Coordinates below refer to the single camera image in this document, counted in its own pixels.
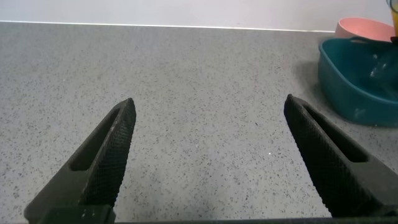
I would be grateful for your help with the finger of the black labelled right gripper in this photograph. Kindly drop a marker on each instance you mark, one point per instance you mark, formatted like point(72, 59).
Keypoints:
point(395, 40)

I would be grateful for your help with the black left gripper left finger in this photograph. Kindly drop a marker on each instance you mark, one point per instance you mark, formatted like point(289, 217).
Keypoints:
point(102, 161)

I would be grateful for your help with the pink round bowl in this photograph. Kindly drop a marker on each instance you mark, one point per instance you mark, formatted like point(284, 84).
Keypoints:
point(360, 29)

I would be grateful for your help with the teal square plastic basin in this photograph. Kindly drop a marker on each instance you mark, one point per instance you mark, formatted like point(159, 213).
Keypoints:
point(342, 90)

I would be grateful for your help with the clear ribbed plastic cup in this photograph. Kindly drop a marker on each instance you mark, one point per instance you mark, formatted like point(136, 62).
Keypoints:
point(395, 18)

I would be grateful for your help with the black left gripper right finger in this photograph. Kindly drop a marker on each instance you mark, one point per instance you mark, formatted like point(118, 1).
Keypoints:
point(329, 161)

